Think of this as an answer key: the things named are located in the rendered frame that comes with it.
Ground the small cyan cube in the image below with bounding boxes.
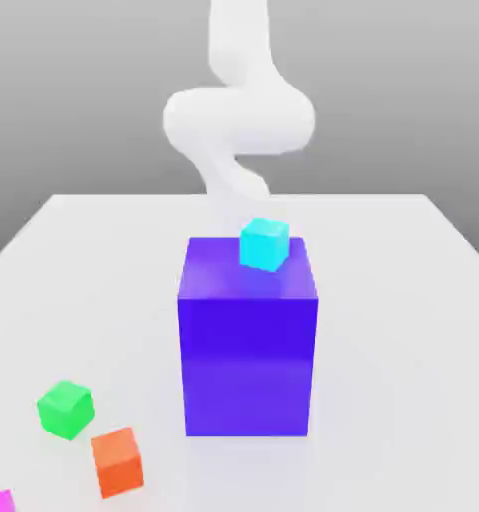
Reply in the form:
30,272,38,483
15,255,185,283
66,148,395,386
239,217,291,274

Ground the small green cube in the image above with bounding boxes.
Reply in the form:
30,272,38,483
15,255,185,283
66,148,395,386
36,379,96,442

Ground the small orange cube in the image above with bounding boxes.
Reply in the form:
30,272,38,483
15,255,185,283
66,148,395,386
90,426,145,500

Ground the large purple box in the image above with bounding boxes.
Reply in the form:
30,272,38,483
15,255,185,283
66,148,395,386
177,236,319,438

